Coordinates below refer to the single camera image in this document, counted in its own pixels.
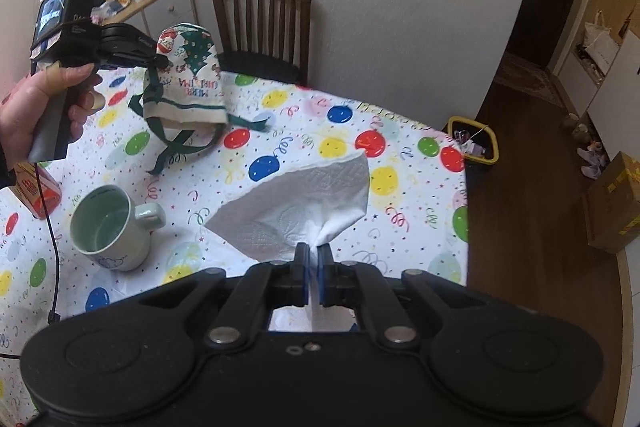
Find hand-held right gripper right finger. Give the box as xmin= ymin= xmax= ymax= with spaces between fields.
xmin=318 ymin=244 xmax=487 ymax=351

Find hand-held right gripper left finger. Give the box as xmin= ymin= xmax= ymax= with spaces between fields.
xmin=139 ymin=243 xmax=309 ymax=350

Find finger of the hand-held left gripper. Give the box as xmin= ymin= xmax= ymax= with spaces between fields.
xmin=142 ymin=37 xmax=174 ymax=72

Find christmas print cloth bag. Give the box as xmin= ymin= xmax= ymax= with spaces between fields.
xmin=127 ymin=23 xmax=275 ymax=176

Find white paper towel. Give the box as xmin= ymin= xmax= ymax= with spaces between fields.
xmin=204 ymin=151 xmax=370 ymax=333

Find person's left forearm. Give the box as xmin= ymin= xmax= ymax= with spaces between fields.
xmin=0 ymin=143 xmax=19 ymax=190

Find person's left hand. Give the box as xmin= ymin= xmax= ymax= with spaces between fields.
xmin=0 ymin=61 xmax=105 ymax=168

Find light wooden cabinet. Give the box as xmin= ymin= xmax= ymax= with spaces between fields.
xmin=90 ymin=0 xmax=199 ymax=38

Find dark wooden chair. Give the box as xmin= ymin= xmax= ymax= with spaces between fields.
xmin=210 ymin=0 xmax=314 ymax=86

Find polka dot tablecloth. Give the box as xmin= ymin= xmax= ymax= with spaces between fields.
xmin=0 ymin=66 xmax=471 ymax=390

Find orange snack packet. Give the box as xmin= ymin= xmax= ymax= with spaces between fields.
xmin=9 ymin=161 xmax=64 ymax=221

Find pale green mug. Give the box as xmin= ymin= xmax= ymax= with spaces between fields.
xmin=69 ymin=185 xmax=167 ymax=273

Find yellow waste bin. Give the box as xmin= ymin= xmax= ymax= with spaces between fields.
xmin=447 ymin=116 xmax=501 ymax=166

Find patterned floor rug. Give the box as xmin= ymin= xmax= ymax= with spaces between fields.
xmin=492 ymin=53 xmax=557 ymax=108

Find white shoes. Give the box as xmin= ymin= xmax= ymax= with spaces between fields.
xmin=576 ymin=141 xmax=610 ymax=180

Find cardboard box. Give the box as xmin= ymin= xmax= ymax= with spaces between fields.
xmin=584 ymin=151 xmax=640 ymax=254

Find white shelf unit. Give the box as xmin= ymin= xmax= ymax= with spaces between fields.
xmin=547 ymin=0 xmax=640 ymax=120

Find white tote bag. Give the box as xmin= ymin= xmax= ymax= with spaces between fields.
xmin=584 ymin=10 xmax=627 ymax=74

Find black cable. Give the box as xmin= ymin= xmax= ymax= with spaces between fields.
xmin=0 ymin=159 xmax=64 ymax=360

